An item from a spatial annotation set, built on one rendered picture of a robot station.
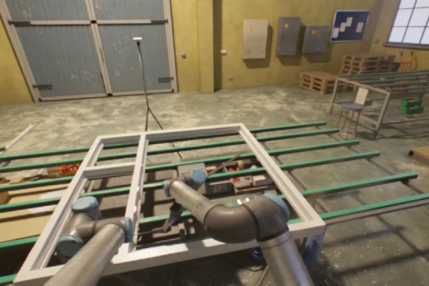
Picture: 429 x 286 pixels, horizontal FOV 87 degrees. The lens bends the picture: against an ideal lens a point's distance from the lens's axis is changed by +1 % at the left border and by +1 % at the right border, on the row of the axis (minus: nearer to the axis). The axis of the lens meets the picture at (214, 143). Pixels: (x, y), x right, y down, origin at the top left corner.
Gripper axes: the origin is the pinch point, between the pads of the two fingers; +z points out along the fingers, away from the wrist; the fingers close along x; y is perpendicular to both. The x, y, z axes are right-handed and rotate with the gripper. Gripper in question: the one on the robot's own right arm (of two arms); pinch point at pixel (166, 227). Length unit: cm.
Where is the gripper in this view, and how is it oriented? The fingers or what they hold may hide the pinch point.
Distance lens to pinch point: 133.6
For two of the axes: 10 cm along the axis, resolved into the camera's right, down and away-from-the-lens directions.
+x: 0.8, -5.7, -8.2
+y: -8.9, -4.1, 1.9
